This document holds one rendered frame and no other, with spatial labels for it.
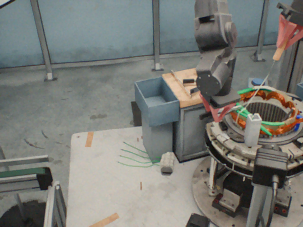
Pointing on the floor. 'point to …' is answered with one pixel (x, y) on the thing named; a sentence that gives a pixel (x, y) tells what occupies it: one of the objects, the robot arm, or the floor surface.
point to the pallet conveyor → (35, 186)
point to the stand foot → (5, 219)
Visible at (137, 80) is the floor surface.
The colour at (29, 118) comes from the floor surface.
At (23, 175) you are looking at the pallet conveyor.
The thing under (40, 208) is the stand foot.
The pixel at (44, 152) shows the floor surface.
